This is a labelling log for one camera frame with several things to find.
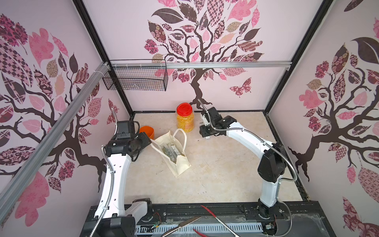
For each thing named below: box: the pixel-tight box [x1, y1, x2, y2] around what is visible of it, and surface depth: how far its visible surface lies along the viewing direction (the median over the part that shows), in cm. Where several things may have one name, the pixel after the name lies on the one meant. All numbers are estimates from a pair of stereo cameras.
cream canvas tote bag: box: [150, 128, 192, 179], surface depth 89 cm
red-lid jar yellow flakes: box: [176, 102, 195, 133], surface depth 102 cm
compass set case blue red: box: [170, 144, 182, 157], surface depth 90 cm
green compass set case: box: [161, 144, 178, 164], surface depth 89 cm
